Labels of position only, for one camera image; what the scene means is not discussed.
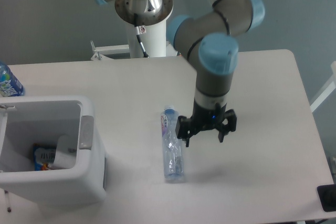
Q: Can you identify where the black device at table corner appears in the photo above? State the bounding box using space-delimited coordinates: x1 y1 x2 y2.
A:
317 184 335 212

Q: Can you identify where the thin pen under trash can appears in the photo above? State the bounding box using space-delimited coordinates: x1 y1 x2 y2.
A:
4 190 12 213

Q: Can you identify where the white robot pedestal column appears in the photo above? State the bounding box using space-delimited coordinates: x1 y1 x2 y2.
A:
114 0 173 58

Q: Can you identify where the blue snack packet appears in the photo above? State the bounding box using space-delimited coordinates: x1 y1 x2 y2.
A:
33 143 56 171

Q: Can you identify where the clear plastic bottle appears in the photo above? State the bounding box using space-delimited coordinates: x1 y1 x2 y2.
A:
161 105 184 184

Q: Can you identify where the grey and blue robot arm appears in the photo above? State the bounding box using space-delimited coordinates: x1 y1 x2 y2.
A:
95 0 265 142

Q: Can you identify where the white paper wrapper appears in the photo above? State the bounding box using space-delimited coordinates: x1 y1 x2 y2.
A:
51 135 77 170

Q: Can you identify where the white pedestal foot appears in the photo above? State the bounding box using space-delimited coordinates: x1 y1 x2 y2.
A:
166 41 181 57
90 40 130 61

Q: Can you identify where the blue labelled water bottle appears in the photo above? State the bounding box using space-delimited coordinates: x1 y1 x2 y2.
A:
1 62 25 97

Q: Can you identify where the white plastic trash can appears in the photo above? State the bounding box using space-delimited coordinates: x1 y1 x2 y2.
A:
1 95 107 205

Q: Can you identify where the white frame leg right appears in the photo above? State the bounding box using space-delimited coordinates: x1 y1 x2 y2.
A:
310 61 335 113

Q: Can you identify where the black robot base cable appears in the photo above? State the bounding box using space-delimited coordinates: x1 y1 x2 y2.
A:
133 13 150 58

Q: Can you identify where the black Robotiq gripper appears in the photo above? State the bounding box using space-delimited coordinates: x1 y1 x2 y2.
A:
175 101 237 147

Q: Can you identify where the white pedestal foot middle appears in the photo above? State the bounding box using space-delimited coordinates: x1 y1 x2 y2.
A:
166 41 181 57

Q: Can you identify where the white pedestal foot left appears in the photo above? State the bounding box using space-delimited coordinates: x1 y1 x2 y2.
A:
90 40 130 61

